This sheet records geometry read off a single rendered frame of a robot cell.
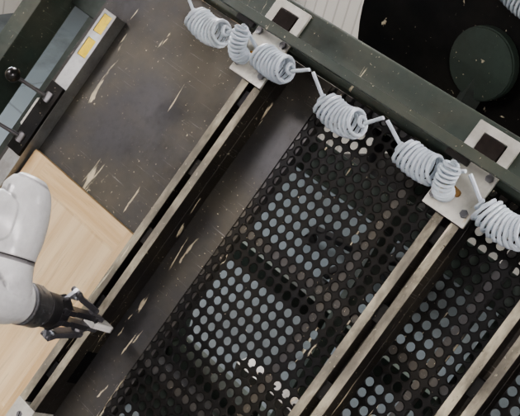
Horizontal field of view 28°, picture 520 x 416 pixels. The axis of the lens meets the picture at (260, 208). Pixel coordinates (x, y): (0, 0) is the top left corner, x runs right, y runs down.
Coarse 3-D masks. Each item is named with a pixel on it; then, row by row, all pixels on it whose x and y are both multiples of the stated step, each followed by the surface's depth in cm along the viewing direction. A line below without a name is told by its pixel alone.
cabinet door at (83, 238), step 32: (32, 160) 257; (64, 192) 250; (64, 224) 248; (96, 224) 243; (64, 256) 245; (96, 256) 241; (64, 288) 242; (0, 352) 246; (32, 352) 242; (0, 384) 244
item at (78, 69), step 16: (112, 16) 254; (96, 32) 255; (112, 32) 256; (80, 48) 257; (96, 48) 255; (80, 64) 255; (96, 64) 258; (64, 80) 256; (80, 80) 257; (64, 96) 256; (48, 128) 258; (32, 144) 257; (0, 160) 259; (16, 160) 257; (0, 176) 258
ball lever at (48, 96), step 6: (6, 72) 250; (12, 72) 249; (18, 72) 250; (6, 78) 251; (12, 78) 250; (18, 78) 250; (30, 84) 253; (36, 90) 254; (48, 96) 255; (48, 102) 255
